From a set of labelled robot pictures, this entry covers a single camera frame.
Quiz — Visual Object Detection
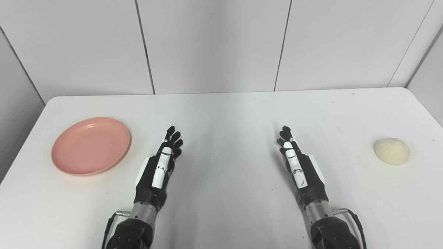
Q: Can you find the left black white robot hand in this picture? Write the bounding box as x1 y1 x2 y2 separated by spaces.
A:
131 126 186 213

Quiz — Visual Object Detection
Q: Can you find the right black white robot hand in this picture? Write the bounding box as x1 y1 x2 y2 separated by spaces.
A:
276 124 330 211

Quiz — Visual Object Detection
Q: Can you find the pink plate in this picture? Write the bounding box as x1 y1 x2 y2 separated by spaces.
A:
50 116 133 178

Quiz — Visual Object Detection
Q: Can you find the white steamed bun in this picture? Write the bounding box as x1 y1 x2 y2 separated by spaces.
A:
373 137 412 167

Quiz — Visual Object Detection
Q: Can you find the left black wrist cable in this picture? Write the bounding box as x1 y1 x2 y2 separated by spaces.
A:
97 211 132 249

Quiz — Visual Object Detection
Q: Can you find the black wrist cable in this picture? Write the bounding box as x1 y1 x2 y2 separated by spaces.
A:
333 207 368 249
97 211 132 249

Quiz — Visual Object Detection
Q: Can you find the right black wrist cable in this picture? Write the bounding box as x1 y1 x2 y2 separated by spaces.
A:
333 207 368 249

